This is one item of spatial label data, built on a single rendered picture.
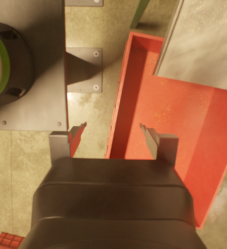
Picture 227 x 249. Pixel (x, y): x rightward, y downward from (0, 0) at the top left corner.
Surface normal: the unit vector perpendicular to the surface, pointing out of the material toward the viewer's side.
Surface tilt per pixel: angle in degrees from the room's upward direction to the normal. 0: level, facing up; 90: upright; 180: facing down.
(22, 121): 0
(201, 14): 30
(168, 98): 0
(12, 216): 0
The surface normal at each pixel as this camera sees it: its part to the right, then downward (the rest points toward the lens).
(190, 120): 0.00, 0.28
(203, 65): -0.08, 0.72
